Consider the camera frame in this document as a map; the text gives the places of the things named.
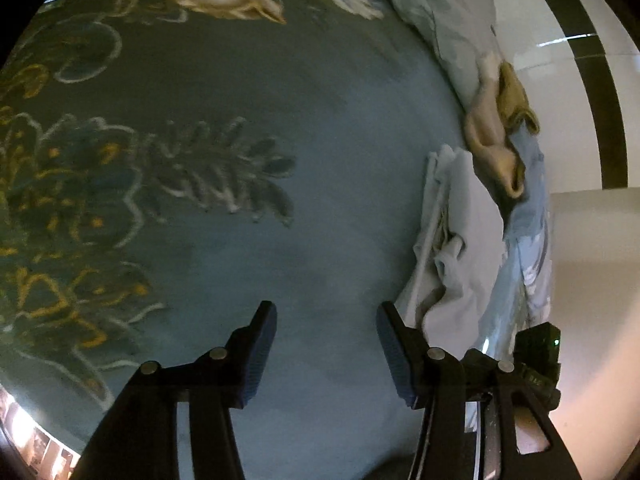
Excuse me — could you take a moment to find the white cotton garment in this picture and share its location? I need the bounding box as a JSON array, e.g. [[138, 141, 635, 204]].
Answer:
[[395, 144, 506, 359]]

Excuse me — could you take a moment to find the blue cloth garment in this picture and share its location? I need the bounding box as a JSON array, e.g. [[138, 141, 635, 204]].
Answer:
[[476, 127, 552, 360]]

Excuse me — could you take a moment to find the teal floral bedspread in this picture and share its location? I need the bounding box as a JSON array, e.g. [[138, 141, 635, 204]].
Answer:
[[1, 0, 464, 479]]

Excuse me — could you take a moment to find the beige cloth garment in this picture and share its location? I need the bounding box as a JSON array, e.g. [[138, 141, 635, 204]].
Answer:
[[464, 52, 540, 200]]

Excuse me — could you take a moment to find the glossy white wardrobe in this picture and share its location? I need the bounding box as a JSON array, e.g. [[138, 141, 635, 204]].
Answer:
[[494, 0, 639, 193]]

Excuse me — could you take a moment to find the grey daisy print duvet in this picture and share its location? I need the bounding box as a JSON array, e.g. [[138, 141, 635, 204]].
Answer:
[[332, 0, 502, 110]]

